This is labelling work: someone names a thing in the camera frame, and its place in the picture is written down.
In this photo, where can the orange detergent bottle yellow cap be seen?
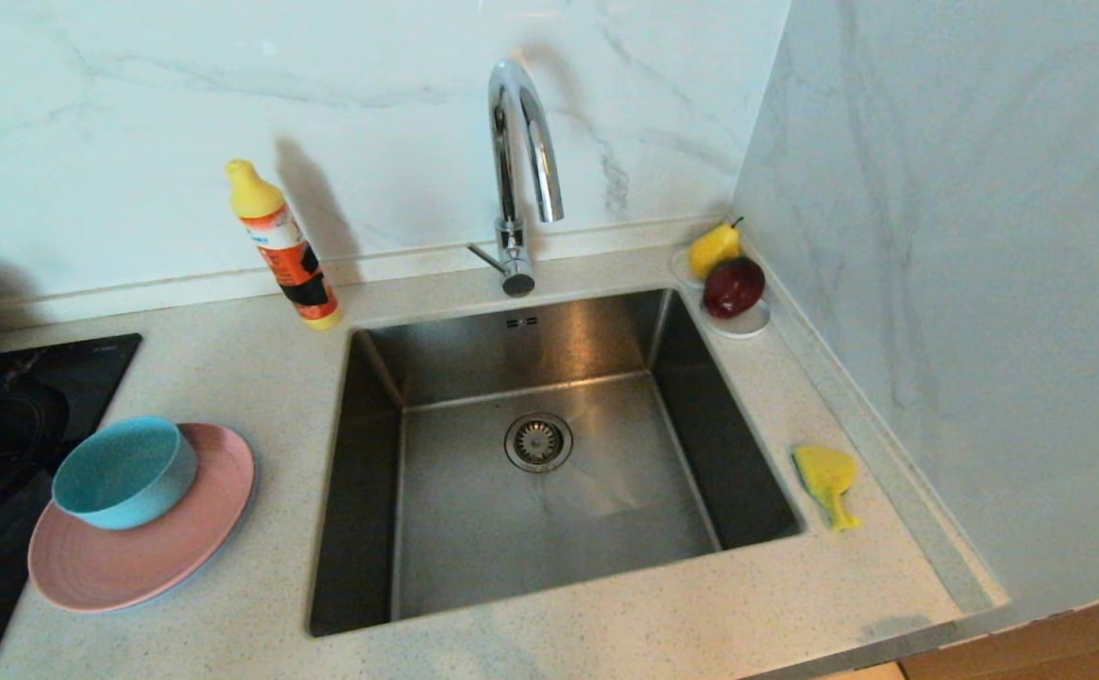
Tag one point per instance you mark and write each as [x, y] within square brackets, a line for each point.
[293, 257]

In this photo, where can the round metal drain strainer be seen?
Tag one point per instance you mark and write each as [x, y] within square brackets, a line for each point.
[538, 442]

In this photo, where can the chrome gooseneck faucet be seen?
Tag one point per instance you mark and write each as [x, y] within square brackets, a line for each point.
[510, 236]

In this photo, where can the yellow fish-shaped sponge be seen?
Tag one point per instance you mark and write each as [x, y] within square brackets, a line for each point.
[823, 472]

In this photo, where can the dark red apple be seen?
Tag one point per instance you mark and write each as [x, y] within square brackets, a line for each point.
[734, 286]

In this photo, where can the yellow pear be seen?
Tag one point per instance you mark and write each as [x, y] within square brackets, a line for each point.
[712, 250]

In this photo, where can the wooden cabinet panel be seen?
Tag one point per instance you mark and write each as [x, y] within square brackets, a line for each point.
[1059, 647]

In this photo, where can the black glass cooktop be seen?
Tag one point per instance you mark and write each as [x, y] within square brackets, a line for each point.
[68, 373]

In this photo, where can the teal plastic bowl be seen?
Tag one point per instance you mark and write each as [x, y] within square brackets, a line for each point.
[125, 472]

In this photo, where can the small white dish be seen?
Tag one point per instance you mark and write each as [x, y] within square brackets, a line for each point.
[748, 326]

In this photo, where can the pink plastic plate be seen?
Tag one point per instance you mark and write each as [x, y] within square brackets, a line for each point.
[162, 557]

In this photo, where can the stainless steel sink basin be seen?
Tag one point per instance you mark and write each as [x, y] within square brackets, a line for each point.
[474, 529]

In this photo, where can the blue plastic plate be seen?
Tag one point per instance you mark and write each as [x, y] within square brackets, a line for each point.
[233, 538]

